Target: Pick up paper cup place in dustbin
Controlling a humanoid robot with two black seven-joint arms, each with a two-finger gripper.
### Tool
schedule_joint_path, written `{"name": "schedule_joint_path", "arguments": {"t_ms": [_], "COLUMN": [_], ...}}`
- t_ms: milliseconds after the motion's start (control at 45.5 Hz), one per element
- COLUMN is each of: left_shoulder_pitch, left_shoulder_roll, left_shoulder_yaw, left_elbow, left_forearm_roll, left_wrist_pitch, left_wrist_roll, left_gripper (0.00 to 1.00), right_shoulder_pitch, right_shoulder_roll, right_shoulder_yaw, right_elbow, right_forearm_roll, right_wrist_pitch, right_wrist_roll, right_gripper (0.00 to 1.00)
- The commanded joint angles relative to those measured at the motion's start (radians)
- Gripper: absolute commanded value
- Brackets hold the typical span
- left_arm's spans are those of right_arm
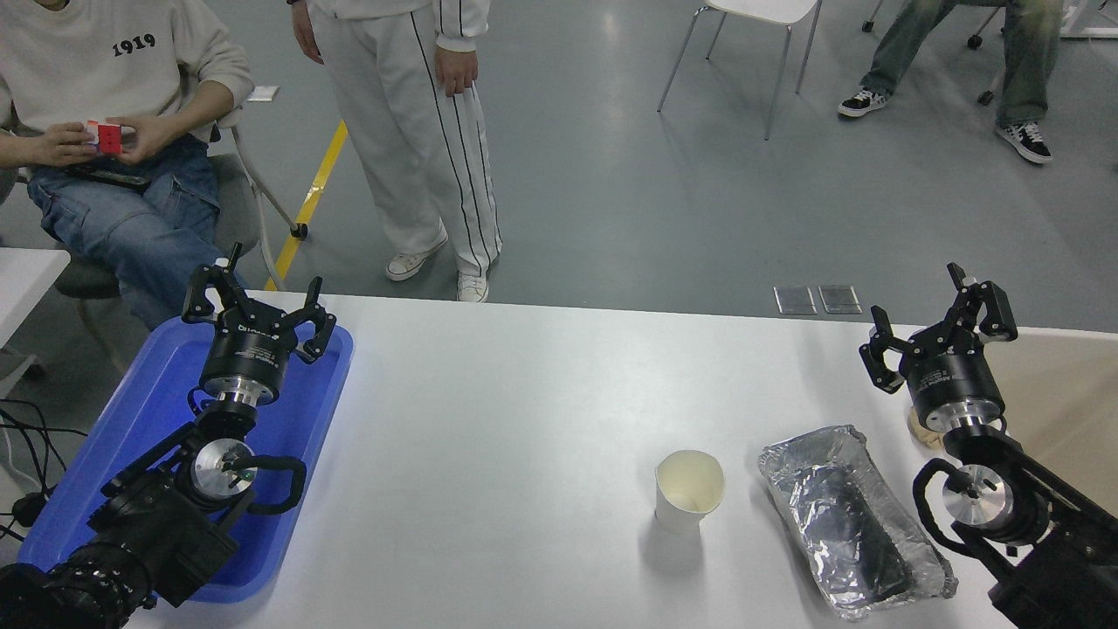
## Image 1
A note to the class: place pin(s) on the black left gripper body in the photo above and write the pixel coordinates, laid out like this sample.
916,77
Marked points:
246,354

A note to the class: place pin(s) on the office chair with casters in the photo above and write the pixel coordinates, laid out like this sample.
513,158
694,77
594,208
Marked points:
974,40

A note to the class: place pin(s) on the metal floor plate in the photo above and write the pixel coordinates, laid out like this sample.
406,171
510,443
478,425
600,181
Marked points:
795,300
840,300

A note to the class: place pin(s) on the crumpled foil tray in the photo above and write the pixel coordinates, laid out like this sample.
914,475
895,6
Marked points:
838,489

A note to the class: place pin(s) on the flat black device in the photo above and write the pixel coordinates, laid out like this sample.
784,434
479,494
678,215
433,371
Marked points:
109,179

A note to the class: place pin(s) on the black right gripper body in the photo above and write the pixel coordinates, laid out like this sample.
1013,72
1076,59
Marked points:
952,376

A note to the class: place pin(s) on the crumpled tan paper ball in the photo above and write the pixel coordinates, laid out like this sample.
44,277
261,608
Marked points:
919,430

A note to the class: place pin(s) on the standing person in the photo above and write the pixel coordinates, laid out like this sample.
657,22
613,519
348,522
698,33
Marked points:
393,131

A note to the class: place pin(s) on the seated person's right hand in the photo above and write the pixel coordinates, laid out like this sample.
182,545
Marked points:
63,144

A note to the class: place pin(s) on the white side table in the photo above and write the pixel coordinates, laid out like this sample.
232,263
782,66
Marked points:
26,279

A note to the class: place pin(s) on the white chair with metal legs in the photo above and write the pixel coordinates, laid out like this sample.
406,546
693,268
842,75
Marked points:
769,7

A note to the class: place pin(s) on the large pale bin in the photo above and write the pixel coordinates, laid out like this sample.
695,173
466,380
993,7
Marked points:
1066,402

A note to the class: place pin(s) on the seated person with cube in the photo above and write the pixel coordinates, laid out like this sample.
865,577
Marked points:
87,70

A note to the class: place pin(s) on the black power plug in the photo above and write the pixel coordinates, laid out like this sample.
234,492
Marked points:
29,509

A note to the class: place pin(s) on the grey chair with white frame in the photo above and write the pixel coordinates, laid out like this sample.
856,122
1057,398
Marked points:
236,201

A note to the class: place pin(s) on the standing person's left hand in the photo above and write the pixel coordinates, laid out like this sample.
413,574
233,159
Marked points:
457,70

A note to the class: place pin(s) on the seated person's left hand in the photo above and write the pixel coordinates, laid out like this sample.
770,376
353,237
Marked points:
153,135

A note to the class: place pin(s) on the standing person's right hand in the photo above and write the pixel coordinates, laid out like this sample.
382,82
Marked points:
307,35

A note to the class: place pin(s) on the white paper cup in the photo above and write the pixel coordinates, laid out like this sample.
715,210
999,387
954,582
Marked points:
686,515

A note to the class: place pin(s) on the colourful puzzle cube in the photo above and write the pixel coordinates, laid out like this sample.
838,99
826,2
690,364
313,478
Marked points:
109,138

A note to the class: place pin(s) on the blue plastic tray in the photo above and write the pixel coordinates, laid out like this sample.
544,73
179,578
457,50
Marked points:
140,411

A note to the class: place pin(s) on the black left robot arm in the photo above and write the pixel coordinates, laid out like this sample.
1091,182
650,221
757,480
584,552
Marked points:
157,533

